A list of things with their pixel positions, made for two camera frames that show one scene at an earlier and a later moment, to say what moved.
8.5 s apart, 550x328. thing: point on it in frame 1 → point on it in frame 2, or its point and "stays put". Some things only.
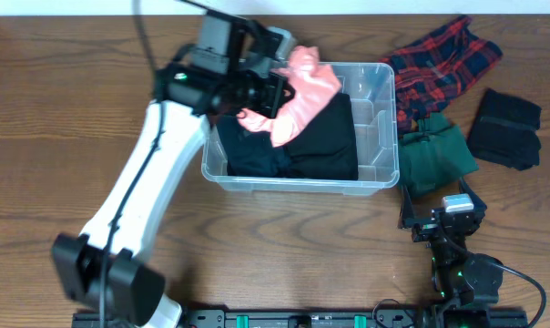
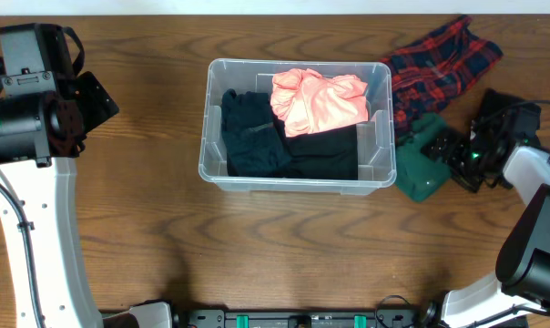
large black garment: [328, 150] stays put
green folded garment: [434, 154] stays put
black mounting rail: [353, 319] stays put
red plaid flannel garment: [430, 71] stays put
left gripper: [271, 96] → [95, 101]
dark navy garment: [249, 153] stays put
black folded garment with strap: [505, 130] stays put
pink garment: [310, 82] → [308, 102]
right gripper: [423, 231] → [457, 143]
